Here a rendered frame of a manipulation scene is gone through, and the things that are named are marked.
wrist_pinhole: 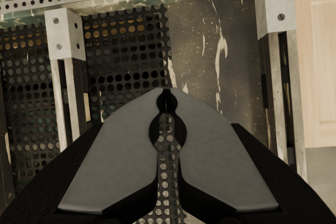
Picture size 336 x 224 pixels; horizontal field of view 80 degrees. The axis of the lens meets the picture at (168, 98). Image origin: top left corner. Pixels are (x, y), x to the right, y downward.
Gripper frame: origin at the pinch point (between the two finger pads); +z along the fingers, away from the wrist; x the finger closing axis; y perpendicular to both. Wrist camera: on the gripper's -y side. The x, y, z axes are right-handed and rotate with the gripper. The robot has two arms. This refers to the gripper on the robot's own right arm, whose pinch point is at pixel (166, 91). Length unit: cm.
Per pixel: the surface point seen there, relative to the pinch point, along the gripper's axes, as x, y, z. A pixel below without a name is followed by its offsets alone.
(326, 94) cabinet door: 40, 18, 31
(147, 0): -4.2, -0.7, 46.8
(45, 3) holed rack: -31, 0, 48
